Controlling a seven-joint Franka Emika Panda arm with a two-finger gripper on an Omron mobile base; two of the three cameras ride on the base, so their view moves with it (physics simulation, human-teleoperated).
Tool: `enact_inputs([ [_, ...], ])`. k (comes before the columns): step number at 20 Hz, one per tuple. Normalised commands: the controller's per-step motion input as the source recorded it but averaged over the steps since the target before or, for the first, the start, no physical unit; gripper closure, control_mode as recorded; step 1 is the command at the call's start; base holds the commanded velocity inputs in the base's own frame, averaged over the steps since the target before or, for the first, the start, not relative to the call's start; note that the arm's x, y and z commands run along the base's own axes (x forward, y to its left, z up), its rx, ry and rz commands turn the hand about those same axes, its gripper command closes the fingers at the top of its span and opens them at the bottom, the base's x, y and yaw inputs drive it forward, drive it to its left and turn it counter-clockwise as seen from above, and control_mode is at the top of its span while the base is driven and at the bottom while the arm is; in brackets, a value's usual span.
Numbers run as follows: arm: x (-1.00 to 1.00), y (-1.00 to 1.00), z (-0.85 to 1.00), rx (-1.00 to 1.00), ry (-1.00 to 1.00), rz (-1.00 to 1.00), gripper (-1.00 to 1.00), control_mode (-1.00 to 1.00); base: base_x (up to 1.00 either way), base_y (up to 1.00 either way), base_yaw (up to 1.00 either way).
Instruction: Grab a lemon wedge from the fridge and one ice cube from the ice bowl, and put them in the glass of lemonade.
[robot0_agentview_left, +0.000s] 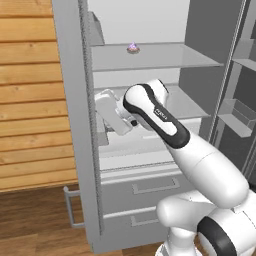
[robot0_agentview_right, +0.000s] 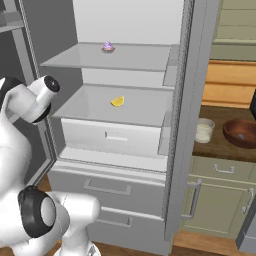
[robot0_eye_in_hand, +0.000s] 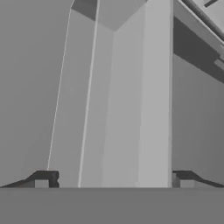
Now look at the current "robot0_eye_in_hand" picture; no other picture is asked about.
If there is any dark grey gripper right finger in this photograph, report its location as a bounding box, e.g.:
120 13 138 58
171 170 224 188

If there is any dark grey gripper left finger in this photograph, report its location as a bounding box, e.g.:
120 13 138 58
0 170 60 188

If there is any pale grey fridge door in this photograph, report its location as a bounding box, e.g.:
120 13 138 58
47 0 175 188

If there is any grey cupboard front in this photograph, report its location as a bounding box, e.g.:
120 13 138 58
171 53 224 186

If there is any grey bar handle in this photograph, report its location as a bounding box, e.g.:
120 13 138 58
180 0 224 40

